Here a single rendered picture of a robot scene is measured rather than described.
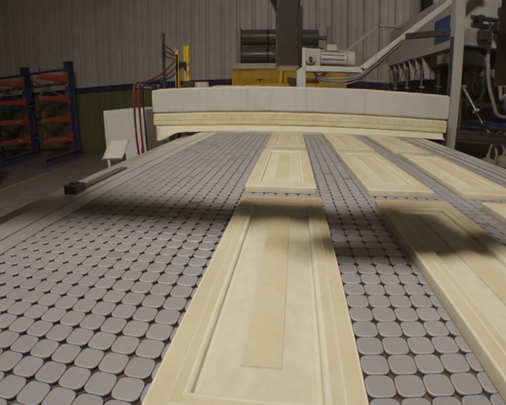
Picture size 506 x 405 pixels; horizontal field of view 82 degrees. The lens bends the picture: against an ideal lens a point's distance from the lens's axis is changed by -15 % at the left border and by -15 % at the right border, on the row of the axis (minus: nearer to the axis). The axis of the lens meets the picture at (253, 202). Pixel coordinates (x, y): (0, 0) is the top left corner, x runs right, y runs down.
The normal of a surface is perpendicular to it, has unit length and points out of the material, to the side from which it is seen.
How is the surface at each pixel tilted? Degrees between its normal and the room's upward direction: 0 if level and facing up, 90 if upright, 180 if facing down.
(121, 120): 90
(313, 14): 90
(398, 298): 0
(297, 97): 90
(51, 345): 0
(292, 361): 11
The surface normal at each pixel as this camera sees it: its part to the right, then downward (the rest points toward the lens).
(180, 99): -0.11, 0.30
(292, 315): 0.19, -0.93
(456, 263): -0.19, -0.94
